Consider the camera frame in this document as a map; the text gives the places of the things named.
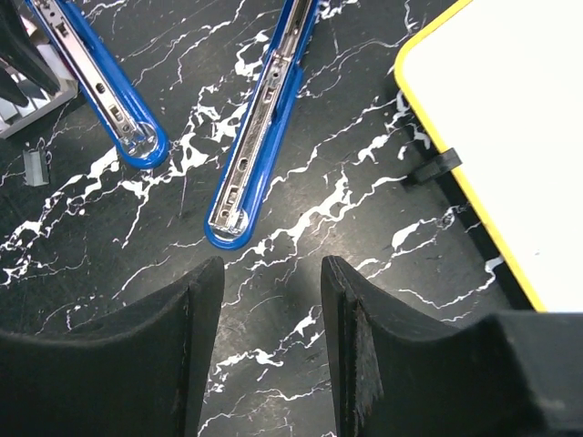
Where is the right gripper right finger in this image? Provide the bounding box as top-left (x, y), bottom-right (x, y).
top-left (321, 256), bottom-right (582, 436)

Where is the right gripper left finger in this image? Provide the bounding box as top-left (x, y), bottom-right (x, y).
top-left (1, 257), bottom-right (225, 436)

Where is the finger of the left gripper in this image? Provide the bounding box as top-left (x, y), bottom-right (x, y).
top-left (1, 0), bottom-right (59, 94)
top-left (0, 67), bottom-right (27, 107)

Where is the staple tray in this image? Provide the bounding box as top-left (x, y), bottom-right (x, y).
top-left (1, 15), bottom-right (78, 139)

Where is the staple strip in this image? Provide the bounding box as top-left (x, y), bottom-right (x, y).
top-left (23, 149), bottom-right (50, 187)

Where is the small whiteboard orange frame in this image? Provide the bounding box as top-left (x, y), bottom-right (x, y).
top-left (394, 1), bottom-right (582, 312)

